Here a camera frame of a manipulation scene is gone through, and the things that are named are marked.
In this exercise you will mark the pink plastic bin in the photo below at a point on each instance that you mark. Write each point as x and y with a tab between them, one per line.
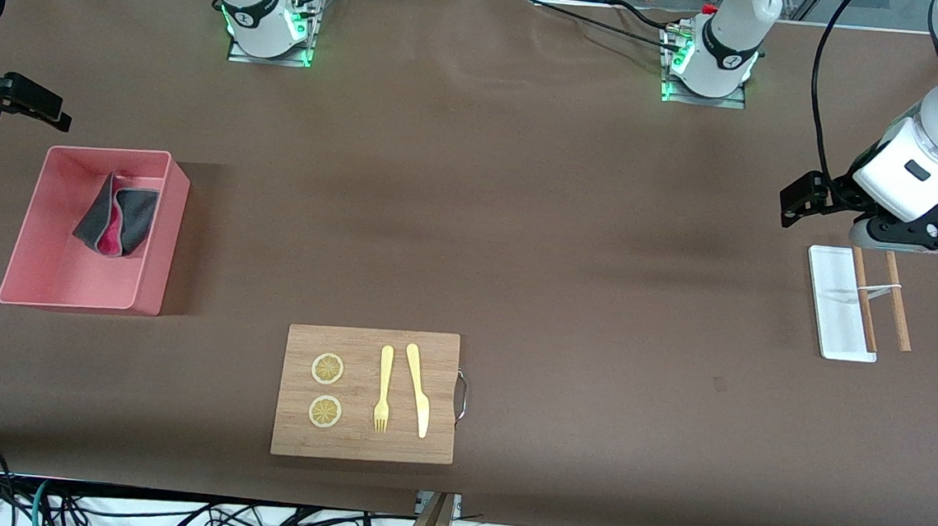
55	275

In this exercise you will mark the wooden cutting board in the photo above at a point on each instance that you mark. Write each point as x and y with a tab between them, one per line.
360	346

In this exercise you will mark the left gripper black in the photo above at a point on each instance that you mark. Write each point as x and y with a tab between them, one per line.
839	192

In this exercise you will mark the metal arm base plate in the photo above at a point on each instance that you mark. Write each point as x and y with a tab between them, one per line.
306	49
732	101

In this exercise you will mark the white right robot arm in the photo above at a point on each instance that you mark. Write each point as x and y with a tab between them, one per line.
248	0

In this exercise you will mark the yellow plastic knife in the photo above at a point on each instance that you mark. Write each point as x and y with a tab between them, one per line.
422	416

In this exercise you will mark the pink and grey cloth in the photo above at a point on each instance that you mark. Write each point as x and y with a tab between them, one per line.
138	215

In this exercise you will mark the yellow lemon slice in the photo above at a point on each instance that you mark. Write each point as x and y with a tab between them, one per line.
325	411
327	369

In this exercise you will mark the small white bracket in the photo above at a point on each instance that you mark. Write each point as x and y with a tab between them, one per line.
422	503

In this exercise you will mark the white rubber band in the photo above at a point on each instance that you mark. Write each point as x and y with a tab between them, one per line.
880	288

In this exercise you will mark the yellow plastic fork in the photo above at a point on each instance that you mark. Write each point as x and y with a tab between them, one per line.
386	364

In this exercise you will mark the white rectangular tray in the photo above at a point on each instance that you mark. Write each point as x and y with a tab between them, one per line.
834	297

